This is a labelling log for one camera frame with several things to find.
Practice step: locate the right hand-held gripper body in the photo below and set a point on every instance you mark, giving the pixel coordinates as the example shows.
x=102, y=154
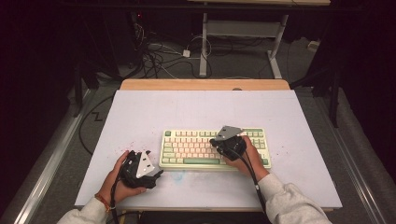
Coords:
x=232, y=146

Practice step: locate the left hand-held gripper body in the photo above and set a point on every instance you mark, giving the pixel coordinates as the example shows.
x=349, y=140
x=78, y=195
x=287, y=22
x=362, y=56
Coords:
x=137, y=171

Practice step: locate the green and cream keyboard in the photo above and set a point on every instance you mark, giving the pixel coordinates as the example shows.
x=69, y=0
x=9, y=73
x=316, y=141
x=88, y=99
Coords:
x=193, y=149

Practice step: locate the person's left hand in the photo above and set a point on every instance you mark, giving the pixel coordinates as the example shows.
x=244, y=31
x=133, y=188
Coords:
x=115, y=186

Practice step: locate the person's right hand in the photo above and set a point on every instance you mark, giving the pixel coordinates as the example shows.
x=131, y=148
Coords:
x=253, y=161

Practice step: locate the white table mat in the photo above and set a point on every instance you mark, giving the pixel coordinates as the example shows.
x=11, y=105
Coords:
x=202, y=109

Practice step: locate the dark metal stand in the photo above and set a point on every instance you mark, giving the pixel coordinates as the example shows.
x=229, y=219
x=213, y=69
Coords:
x=78, y=93

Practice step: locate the white power adapter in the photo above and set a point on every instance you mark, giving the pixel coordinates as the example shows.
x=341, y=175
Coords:
x=186, y=53

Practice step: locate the black computer tower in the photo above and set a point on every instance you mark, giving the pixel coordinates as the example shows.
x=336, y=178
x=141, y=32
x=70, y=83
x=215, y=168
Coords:
x=124, y=37

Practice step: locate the white power strip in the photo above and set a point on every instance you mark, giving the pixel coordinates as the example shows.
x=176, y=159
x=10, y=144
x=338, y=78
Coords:
x=313, y=45

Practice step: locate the metal floor rail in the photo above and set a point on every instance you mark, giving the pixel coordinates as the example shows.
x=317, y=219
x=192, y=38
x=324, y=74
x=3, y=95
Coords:
x=46, y=174
x=351, y=168

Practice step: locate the white desk frame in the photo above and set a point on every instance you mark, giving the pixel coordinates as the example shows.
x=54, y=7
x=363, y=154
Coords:
x=204, y=46

